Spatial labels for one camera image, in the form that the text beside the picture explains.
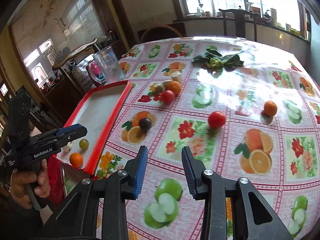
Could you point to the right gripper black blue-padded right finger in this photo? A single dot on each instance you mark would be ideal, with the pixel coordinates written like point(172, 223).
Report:
point(205, 184)

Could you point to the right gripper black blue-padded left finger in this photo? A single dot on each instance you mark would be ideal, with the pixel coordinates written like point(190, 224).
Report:
point(125, 184)

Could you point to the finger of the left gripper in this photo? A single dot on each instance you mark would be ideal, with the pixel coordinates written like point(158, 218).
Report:
point(56, 145)
point(69, 133)

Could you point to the green grape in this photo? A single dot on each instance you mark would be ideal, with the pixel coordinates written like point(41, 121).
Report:
point(83, 144)

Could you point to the large orange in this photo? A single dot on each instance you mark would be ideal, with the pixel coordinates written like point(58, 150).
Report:
point(76, 159)

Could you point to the person's left hand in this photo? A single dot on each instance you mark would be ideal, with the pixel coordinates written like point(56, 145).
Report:
point(21, 178)

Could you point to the red rimmed white tray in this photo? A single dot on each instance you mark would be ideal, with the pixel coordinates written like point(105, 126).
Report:
point(97, 111)

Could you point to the dark red cup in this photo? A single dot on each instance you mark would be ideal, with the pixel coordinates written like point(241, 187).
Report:
point(95, 73)

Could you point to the dark plum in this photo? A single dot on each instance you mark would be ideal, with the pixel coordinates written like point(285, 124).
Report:
point(145, 124)

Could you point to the red tomato right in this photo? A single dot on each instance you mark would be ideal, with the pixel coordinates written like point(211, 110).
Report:
point(216, 119)

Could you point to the red tomato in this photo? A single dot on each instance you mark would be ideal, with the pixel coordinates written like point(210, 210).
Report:
point(167, 97)
point(216, 119)

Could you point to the wooden carved rack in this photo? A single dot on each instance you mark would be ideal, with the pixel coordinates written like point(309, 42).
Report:
point(71, 55)

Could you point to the clear glass mug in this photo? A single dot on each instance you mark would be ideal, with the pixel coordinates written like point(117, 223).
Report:
point(108, 64)

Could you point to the floral plastic tablecloth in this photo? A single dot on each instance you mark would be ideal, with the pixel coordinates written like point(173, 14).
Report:
point(278, 154)

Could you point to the red tomato far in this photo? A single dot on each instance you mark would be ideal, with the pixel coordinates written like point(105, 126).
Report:
point(167, 97)

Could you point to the orange on table right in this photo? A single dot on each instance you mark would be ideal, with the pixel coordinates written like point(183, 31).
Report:
point(270, 108)

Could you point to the small orange far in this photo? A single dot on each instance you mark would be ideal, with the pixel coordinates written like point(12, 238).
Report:
point(175, 87)

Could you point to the green leafy vegetable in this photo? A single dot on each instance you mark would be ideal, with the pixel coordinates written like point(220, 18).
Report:
point(211, 58)

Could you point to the wicker chair back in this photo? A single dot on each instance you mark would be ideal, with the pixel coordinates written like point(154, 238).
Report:
point(161, 32)

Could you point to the dark wooden chair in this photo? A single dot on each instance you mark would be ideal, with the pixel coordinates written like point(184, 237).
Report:
point(239, 19)

